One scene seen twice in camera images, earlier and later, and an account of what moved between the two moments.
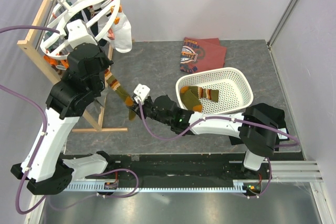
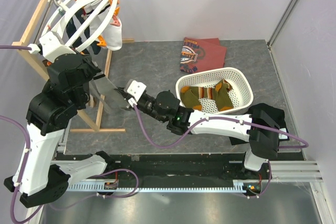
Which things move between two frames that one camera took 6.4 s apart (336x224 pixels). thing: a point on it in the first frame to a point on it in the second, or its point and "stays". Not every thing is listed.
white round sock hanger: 96,3 stays
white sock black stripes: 123,41 to 113,35
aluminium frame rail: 290,171 stays
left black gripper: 107,62 to 93,68
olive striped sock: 190,95 stays
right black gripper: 136,108 to 125,96
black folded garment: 276,116 stays
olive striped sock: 116,87 to 223,100
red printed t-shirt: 199,54 stays
